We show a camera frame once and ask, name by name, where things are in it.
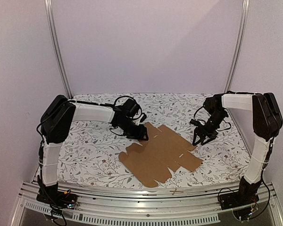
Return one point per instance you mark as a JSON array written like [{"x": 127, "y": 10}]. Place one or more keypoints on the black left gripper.
[{"x": 139, "y": 134}]

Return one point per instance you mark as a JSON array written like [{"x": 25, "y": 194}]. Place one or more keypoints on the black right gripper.
[{"x": 203, "y": 131}]

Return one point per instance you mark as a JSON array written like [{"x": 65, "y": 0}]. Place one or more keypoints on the brown cardboard box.
[{"x": 152, "y": 161}]

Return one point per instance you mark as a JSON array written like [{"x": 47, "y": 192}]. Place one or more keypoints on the floral patterned table mat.
[{"x": 135, "y": 141}]

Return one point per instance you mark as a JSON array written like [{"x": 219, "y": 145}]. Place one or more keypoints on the left robot arm white sleeve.
[{"x": 55, "y": 126}]

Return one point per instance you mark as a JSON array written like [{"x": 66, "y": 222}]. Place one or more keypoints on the robot arm white sleeve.
[
  {"x": 55, "y": 126},
  {"x": 266, "y": 121}
]

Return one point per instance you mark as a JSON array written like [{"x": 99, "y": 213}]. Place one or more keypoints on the right robot arm white sleeve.
[{"x": 266, "y": 121}]

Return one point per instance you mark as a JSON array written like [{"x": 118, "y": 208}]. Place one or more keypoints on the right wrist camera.
[{"x": 195, "y": 122}]

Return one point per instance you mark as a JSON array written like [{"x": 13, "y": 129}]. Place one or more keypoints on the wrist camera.
[
  {"x": 130, "y": 108},
  {"x": 195, "y": 122}
]

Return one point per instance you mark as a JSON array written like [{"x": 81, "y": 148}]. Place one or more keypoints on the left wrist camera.
[{"x": 130, "y": 108}]

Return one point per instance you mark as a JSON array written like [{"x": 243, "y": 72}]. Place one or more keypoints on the aluminium front rail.
[{"x": 188, "y": 206}]

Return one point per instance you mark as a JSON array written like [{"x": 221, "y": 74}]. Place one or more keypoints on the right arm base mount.
[{"x": 236, "y": 199}]

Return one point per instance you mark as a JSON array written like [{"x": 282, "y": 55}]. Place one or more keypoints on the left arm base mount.
[{"x": 60, "y": 199}]

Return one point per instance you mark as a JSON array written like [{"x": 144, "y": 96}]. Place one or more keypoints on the right aluminium frame post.
[{"x": 238, "y": 45}]

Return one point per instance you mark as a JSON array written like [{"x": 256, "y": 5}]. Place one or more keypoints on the aluminium frame post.
[
  {"x": 238, "y": 45},
  {"x": 56, "y": 47}
]

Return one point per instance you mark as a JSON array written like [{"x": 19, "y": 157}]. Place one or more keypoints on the left aluminium frame post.
[{"x": 56, "y": 47}]

